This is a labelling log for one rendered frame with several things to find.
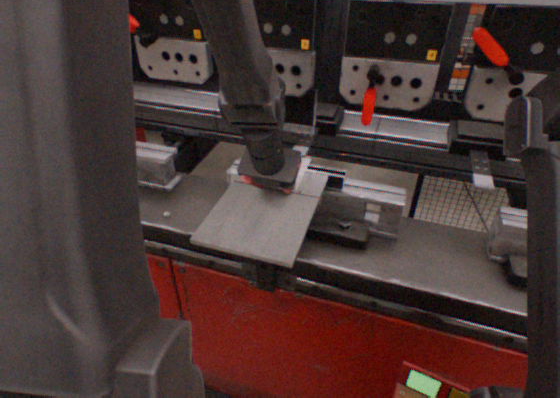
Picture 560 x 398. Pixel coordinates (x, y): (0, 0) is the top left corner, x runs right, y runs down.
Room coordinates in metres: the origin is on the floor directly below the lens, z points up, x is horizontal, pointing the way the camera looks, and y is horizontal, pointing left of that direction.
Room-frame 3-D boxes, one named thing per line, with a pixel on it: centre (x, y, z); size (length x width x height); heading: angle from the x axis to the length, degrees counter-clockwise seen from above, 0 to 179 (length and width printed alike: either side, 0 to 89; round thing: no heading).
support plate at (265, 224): (0.58, 0.02, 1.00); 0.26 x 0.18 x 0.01; 162
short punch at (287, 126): (0.72, -0.03, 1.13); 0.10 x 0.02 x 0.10; 72
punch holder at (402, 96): (0.66, -0.19, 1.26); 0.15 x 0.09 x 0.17; 72
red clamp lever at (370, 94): (0.61, -0.15, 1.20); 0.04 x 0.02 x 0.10; 162
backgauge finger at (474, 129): (0.75, -0.45, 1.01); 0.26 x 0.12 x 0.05; 162
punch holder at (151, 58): (0.79, 0.19, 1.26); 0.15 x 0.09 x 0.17; 72
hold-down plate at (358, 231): (0.65, -0.05, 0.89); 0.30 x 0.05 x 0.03; 72
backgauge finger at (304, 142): (0.87, -0.08, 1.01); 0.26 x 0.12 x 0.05; 162
